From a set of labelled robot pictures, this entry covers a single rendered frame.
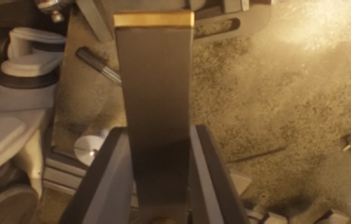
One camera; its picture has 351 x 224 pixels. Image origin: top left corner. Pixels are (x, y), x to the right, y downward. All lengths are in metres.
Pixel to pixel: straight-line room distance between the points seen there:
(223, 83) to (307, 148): 0.16
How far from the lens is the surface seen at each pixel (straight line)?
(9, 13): 1.23
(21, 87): 0.62
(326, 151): 0.36
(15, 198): 0.37
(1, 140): 0.38
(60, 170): 0.35
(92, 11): 0.23
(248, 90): 0.27
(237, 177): 0.28
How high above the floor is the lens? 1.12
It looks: 62 degrees down
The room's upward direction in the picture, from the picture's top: 174 degrees counter-clockwise
